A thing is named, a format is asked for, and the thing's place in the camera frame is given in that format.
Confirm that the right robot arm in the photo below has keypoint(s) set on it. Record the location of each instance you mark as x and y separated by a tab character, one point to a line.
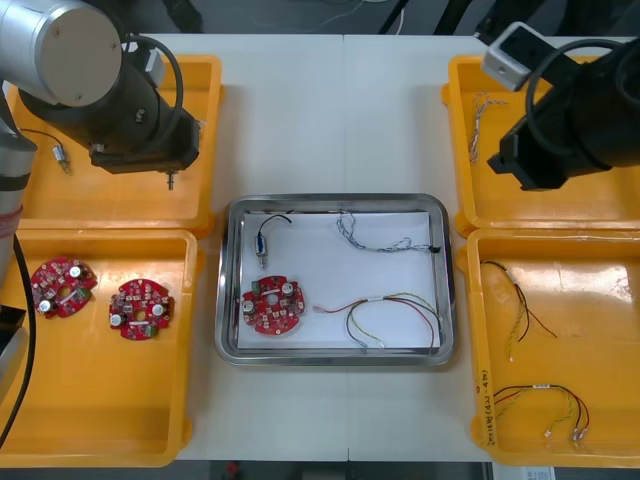
610	110

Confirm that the steel tray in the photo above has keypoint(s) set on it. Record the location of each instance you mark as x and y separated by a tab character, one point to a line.
225	280

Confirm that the round red circuit board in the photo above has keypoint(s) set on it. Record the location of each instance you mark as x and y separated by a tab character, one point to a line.
135	295
270	325
52	280

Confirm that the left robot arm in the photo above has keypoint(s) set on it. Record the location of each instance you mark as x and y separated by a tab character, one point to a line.
75	50

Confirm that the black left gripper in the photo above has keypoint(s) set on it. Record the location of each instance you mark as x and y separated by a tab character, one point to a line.
150	155

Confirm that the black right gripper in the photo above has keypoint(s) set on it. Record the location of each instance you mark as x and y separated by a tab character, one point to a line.
520	155

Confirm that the yellow-orange plastic bin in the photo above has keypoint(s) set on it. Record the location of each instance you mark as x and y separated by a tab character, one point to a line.
500	200
575	350
100	390
125	200

